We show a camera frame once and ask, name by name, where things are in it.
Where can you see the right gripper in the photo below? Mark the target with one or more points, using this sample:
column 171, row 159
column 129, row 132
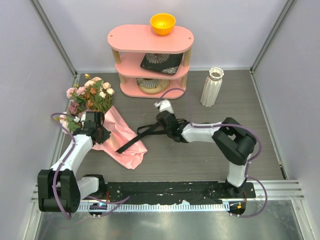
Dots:
column 174, row 116

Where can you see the black ribbon with gold text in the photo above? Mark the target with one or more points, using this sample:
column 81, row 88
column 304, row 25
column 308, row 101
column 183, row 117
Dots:
column 151, row 130

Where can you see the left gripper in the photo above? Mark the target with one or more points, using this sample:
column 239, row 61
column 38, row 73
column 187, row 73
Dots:
column 105, row 135

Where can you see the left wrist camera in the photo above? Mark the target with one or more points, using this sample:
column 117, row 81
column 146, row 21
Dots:
column 80, row 118

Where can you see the aluminium rail frame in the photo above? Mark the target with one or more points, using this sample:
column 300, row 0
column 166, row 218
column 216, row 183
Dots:
column 265, row 191

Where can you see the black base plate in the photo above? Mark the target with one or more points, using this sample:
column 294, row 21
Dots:
column 175, row 192

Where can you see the peach and orange flower bunch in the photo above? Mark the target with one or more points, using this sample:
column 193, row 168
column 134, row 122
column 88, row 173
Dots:
column 95, row 94

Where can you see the pink three-tier shelf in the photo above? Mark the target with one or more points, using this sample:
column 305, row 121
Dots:
column 129, row 44

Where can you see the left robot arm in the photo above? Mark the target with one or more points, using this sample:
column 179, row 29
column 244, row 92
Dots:
column 67, row 162

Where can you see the orange plastic bowl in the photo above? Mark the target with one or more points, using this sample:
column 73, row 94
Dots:
column 162, row 23

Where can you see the black floral square plate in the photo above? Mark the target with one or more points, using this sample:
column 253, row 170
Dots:
column 164, row 63

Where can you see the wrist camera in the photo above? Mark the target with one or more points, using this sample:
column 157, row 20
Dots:
column 80, row 118
column 164, row 105

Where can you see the pink wrapping paper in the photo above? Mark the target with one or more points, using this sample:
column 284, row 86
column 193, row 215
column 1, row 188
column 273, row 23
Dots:
column 120, row 135

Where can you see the pale pink flower stem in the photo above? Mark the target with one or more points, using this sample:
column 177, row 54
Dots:
column 69, row 123

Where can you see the white ribbed ceramic vase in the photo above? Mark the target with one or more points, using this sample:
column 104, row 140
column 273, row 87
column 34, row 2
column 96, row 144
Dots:
column 212, row 87

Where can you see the mauve pink flower bunch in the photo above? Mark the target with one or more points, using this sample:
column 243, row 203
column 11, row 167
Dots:
column 74, row 108

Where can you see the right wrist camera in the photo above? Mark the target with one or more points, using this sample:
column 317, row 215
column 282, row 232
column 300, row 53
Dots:
column 164, row 105

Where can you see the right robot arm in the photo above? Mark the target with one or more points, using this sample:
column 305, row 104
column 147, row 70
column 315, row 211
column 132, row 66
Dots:
column 234, row 141

